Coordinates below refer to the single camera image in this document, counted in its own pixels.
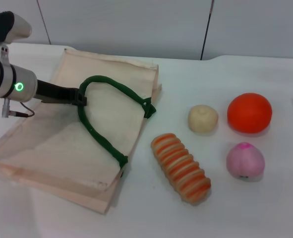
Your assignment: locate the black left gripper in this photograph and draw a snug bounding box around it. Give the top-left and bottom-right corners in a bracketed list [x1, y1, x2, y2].
[36, 79, 88, 108]

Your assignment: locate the beige bag with green handles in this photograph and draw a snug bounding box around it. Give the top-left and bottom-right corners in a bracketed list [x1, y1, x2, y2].
[0, 48, 163, 215]

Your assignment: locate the orange striped bread roll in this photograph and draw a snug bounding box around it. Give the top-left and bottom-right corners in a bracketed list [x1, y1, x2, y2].
[150, 133, 212, 204]

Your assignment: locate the cream egg yolk pastry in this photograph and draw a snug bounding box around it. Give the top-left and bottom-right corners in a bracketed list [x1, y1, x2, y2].
[187, 104, 219, 133]

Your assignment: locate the orange fruit toy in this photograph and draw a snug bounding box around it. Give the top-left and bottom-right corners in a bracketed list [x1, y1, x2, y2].
[227, 92, 273, 135]

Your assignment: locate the pink peach toy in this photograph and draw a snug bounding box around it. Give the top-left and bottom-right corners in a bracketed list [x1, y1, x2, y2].
[226, 141, 266, 179]

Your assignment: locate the thin left arm cable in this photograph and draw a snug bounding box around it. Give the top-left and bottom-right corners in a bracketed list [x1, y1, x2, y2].
[1, 98, 35, 118]

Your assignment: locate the left wrist camera housing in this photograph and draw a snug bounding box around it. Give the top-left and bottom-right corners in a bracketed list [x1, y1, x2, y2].
[0, 10, 33, 65]

